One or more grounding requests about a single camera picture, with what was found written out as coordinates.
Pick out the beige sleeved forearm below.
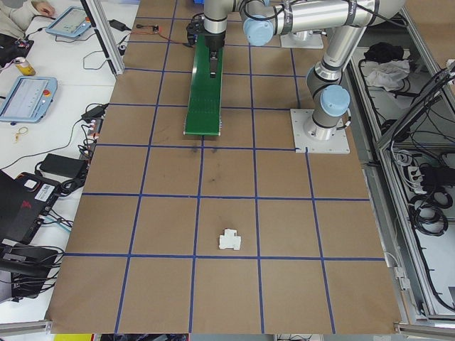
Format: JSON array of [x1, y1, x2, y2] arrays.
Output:
[[0, 0, 41, 40]]

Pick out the bare hand of beige sleeve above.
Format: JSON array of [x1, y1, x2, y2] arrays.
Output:
[[30, 0, 56, 17]]

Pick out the green conveyor belt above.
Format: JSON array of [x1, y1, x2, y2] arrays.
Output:
[[183, 33, 225, 138]]

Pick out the red and white connector hub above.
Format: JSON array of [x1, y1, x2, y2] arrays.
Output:
[[86, 119, 105, 140]]

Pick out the light blue teach pendant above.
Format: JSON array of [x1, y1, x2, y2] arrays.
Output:
[[45, 6, 94, 39], [0, 76, 58, 124]]

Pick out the black cloth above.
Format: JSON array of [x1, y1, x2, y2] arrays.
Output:
[[364, 42, 405, 62]]

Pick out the white cloth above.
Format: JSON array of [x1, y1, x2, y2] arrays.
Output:
[[365, 59, 412, 92]]

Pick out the large black power adapter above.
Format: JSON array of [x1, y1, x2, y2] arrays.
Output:
[[38, 153, 89, 177]]

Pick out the yellow drink can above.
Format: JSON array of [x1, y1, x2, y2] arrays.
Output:
[[13, 56, 36, 77]]

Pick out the black case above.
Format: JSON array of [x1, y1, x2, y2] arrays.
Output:
[[0, 33, 36, 69]]

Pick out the yellow rubber band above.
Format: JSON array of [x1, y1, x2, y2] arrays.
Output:
[[12, 126, 30, 144]]

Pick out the white power strip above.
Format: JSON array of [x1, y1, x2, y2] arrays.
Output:
[[405, 166, 427, 195]]

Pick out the black laptop with red logo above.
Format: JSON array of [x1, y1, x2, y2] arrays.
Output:
[[0, 169, 62, 246]]

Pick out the black adapter block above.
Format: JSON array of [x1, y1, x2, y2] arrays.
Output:
[[421, 165, 446, 186]]

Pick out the black docking device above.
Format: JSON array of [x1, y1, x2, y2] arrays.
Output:
[[0, 244, 63, 301]]

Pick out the aluminium extrusion bar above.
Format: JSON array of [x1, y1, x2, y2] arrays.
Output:
[[0, 318, 54, 337], [392, 320, 455, 339]]

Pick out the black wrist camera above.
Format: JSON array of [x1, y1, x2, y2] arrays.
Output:
[[187, 19, 206, 47]]

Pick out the small circuit board red wires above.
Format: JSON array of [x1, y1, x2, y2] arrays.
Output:
[[133, 23, 196, 49]]

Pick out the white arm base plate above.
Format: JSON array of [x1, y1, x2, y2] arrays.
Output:
[[290, 108, 351, 156], [279, 33, 324, 49]]

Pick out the aluminium extrusion post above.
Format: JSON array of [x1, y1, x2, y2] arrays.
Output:
[[80, 0, 125, 76]]

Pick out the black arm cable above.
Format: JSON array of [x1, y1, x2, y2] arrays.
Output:
[[237, 0, 409, 26]]

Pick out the V-shaped metal bar frame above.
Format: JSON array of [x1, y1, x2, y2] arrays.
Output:
[[346, 0, 455, 323]]

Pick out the black cable coil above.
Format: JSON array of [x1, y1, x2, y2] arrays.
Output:
[[407, 198, 449, 237]]

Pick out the small metal bracket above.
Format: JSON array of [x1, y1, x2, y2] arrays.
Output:
[[392, 266, 410, 291]]

